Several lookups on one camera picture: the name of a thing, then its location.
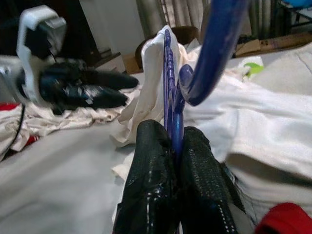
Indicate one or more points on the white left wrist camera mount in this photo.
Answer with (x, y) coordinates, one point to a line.
(30, 80)

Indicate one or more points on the brown cardboard box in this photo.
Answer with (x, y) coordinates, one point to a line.
(280, 44)

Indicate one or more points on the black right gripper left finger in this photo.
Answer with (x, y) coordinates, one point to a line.
(151, 182)

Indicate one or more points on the beige trousers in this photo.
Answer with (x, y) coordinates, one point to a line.
(61, 119)

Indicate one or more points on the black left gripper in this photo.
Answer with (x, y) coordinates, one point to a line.
(63, 90)

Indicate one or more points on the beige curtain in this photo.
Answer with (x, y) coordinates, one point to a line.
(151, 14)

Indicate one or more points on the white garment green print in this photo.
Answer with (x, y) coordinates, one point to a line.
(253, 67)

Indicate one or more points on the purple plastic hanger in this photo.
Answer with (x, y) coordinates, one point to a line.
(214, 61)

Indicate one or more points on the grey table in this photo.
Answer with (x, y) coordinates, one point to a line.
(48, 182)

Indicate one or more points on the red white striped garment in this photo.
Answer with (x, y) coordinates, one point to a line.
(7, 107)

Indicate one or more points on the white t-shirt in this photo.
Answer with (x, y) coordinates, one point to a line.
(151, 85)

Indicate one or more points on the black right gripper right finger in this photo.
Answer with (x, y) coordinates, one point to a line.
(202, 190)

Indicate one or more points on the dark brown armchair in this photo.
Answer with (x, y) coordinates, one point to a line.
(190, 34)

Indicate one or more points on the red rolled cloth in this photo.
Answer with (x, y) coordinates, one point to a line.
(287, 219)

